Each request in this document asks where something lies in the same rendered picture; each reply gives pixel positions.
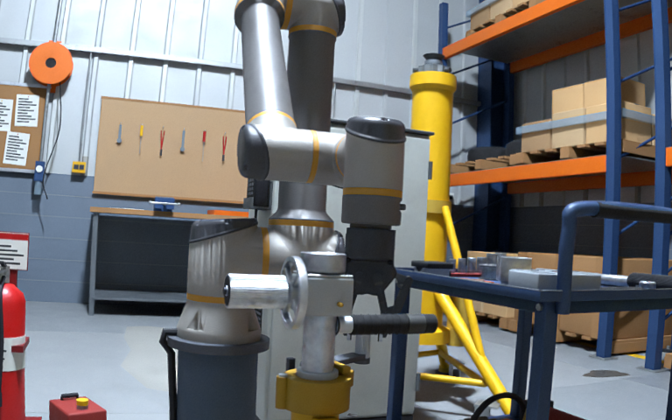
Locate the steel bar with black grip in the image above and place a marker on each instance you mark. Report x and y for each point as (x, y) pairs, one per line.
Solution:
(651, 280)

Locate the red strip tool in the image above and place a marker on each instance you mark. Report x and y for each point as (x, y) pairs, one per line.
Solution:
(465, 273)

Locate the blue bench vise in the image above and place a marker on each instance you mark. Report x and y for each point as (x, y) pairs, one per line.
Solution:
(164, 204)

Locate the cardboard box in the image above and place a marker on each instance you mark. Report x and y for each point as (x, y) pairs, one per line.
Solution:
(634, 333)
(596, 93)
(567, 99)
(535, 139)

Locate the red hanging screwdriver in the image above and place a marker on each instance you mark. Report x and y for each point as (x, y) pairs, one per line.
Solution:
(204, 140)

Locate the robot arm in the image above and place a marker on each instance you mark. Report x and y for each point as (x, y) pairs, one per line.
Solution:
(266, 70)

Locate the grey flip lock lever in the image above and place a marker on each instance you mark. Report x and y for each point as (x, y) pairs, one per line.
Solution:
(352, 357)

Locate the grey hanging tool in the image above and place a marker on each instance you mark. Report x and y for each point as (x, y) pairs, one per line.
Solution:
(182, 141)
(119, 134)

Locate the yellow tail stand body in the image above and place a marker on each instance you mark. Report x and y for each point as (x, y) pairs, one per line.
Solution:
(312, 394)

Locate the blue wall device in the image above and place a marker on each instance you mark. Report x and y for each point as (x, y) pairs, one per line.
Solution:
(39, 178)

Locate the yellow hanging screwdriver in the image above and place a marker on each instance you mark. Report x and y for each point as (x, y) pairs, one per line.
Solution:
(141, 137)

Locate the tall yellow tripod jack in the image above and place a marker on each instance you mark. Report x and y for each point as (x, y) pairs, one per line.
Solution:
(432, 146)

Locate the red hanging pliers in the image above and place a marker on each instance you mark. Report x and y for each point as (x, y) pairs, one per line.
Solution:
(162, 142)
(224, 146)

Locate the blue and orange pallet rack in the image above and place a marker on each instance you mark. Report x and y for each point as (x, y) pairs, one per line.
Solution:
(610, 163)

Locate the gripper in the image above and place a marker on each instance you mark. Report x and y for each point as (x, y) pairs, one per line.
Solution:
(371, 245)

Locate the grey inner tube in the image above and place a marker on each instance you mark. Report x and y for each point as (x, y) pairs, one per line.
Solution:
(317, 350)

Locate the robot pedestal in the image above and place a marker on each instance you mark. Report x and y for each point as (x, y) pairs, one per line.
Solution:
(213, 385)

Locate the red and white sign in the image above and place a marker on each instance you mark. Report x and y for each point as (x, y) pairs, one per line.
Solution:
(9, 250)

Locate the yellow wall socket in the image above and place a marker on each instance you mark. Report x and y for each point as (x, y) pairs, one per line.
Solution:
(79, 167)

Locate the grey jack screw head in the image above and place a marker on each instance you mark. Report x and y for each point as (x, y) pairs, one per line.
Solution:
(327, 289)

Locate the tan tool pegboard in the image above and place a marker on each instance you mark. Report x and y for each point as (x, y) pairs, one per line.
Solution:
(196, 175)

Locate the orange flat tray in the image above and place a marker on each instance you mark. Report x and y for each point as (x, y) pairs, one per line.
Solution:
(228, 212)

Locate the small grey metal block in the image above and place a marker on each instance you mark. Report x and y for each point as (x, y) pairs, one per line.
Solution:
(488, 271)
(495, 257)
(473, 264)

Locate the red fire extinguisher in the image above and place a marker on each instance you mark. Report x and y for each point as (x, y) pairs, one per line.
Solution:
(3, 350)

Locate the wide light grey block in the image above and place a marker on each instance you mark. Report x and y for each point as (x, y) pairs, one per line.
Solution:
(546, 279)

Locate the blue tool cart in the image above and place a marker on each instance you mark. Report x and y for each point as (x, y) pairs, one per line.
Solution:
(546, 298)

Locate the cork notice board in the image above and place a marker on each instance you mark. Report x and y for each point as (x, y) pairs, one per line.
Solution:
(3, 125)

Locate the grey workbench with wooden top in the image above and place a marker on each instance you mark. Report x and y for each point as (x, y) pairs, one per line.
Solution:
(131, 257)

